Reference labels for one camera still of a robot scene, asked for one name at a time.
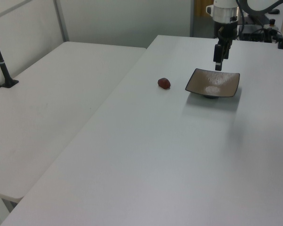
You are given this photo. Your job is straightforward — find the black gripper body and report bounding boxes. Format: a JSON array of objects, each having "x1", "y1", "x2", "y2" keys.
[{"x1": 216, "y1": 23, "x2": 238, "y2": 47}]

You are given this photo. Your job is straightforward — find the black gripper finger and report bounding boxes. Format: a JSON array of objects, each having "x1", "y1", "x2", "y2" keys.
[
  {"x1": 213, "y1": 43, "x2": 224, "y2": 72},
  {"x1": 223, "y1": 41, "x2": 233, "y2": 61}
]

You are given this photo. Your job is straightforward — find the small brown round food item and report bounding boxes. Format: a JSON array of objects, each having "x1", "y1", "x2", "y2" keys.
[{"x1": 157, "y1": 77, "x2": 172, "y2": 90}]

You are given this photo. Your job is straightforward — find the square brown ceramic plate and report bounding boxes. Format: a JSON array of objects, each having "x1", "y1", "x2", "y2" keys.
[{"x1": 184, "y1": 68, "x2": 241, "y2": 99}]

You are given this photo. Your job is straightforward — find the black equipment box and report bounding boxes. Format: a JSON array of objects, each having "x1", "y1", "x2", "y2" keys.
[{"x1": 238, "y1": 23, "x2": 279, "y2": 43}]

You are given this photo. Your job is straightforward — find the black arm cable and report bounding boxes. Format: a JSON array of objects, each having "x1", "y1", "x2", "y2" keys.
[{"x1": 235, "y1": 0, "x2": 247, "y2": 41}]

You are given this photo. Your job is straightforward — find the grey metal partition post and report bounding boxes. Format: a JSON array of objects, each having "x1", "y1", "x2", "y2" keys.
[{"x1": 53, "y1": 0, "x2": 71, "y2": 42}]

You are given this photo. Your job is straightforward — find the black camera stand pole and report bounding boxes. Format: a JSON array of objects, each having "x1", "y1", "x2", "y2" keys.
[{"x1": 0, "y1": 23, "x2": 20, "y2": 89}]

